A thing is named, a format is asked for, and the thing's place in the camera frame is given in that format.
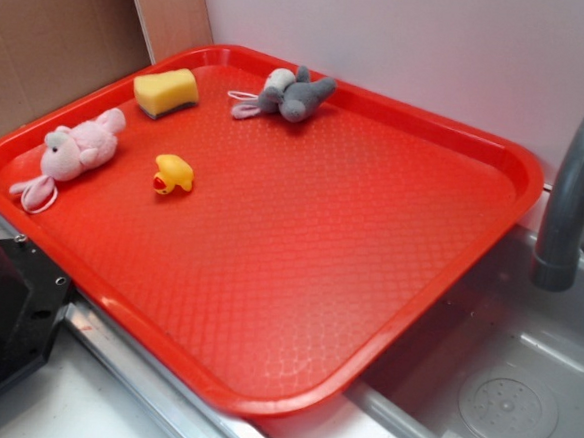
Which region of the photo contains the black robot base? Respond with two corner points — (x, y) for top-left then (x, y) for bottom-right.
(0, 235), (72, 393)

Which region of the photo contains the grey plush bunny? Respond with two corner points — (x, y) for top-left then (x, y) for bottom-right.
(228, 65), (338, 123)

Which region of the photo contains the pink plush bunny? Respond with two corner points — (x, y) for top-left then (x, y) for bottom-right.
(8, 107), (126, 214)

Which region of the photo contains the red plastic tray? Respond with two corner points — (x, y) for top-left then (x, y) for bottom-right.
(0, 45), (543, 417)

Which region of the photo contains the yellow rubber duck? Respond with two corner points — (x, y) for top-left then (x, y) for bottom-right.
(153, 154), (194, 195)

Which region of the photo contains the yellow sponge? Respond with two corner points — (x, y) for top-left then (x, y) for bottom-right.
(133, 68), (199, 119)

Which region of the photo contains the grey toy sink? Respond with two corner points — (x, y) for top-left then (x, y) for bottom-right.
(347, 205), (584, 438)

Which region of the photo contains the grey toy faucet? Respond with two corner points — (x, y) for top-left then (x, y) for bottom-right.
(530, 119), (584, 292)

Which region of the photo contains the brown cardboard panel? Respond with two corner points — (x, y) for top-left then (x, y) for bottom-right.
(0, 0), (150, 137)

